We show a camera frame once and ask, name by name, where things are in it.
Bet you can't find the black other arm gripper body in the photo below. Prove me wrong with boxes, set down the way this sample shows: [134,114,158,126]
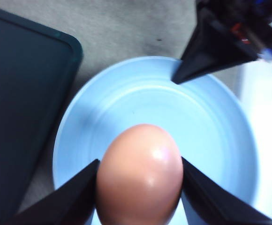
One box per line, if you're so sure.
[196,0,272,57]

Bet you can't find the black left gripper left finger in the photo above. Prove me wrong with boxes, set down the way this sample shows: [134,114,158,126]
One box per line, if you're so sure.
[6,160,100,225]

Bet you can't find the light blue plate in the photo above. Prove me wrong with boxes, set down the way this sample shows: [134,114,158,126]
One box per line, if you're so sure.
[55,57,259,206]

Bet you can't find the brown egg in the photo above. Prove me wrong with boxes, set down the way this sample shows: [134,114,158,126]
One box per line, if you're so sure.
[96,124,183,225]

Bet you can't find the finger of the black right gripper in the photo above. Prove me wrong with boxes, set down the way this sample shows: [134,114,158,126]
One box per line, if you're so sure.
[172,7,259,84]

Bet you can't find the dark green tray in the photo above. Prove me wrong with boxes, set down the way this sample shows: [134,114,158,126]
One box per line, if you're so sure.
[0,10,83,225]

